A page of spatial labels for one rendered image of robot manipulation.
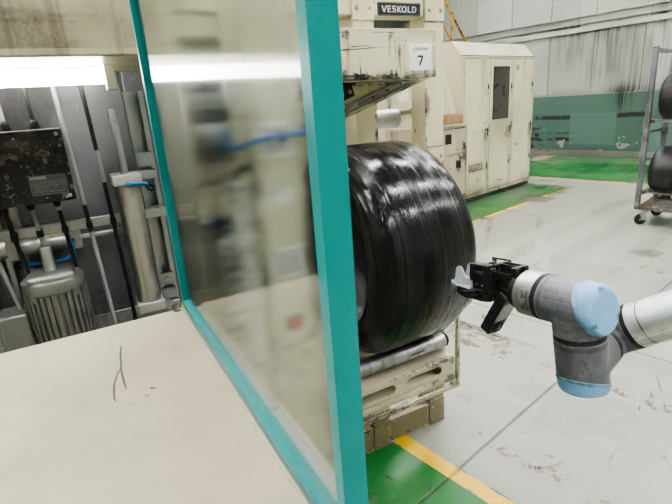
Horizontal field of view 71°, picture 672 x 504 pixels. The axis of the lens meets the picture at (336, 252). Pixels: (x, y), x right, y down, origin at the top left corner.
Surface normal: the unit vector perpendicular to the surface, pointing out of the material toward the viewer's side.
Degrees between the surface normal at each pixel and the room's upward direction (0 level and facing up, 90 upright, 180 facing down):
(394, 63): 90
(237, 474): 0
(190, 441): 0
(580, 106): 90
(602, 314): 78
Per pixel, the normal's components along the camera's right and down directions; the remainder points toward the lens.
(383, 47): 0.48, 0.23
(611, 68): -0.76, 0.25
